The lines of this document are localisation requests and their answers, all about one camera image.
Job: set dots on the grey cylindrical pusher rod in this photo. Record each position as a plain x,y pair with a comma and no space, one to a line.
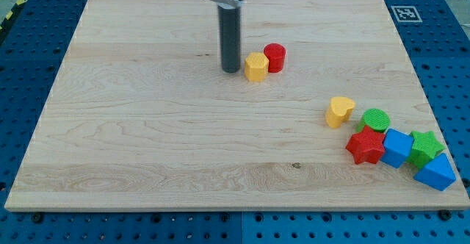
230,37

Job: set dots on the yellow hexagon block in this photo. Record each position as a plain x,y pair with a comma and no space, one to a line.
256,67

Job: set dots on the yellow heart block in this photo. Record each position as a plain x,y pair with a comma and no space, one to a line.
339,111

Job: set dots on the red cylinder block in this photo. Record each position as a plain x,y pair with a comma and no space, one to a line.
276,54

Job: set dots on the light wooden board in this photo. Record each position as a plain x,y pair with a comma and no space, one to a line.
141,117

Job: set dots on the white fiducial marker tag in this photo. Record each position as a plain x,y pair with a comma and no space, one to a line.
406,14

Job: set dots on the green cylinder block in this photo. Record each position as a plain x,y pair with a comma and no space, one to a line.
376,119

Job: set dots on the red star block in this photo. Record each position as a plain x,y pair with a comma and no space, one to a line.
366,146

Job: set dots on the blue cube block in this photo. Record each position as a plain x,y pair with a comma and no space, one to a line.
397,147

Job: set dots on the green star block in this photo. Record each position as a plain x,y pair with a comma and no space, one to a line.
424,149

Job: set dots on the blue triangle block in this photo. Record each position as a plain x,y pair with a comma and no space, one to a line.
437,174

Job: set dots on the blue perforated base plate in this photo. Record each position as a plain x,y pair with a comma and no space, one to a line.
30,58

